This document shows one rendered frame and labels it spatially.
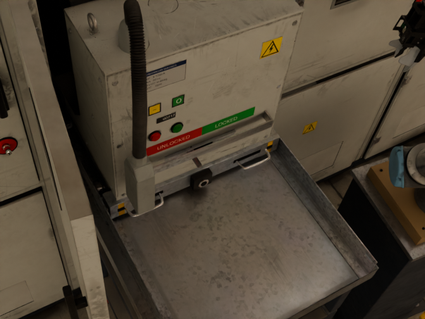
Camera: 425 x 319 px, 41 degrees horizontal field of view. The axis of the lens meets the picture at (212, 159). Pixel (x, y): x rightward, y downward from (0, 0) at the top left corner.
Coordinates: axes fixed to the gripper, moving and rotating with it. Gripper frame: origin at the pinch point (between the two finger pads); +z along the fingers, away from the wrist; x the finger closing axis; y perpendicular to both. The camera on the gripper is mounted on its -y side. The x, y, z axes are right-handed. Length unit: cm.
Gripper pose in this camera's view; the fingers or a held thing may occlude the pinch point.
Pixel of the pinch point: (403, 61)
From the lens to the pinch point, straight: 179.2
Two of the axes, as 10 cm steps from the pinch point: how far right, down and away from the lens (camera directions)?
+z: -2.5, 6.0, 7.6
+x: 2.2, 8.0, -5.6
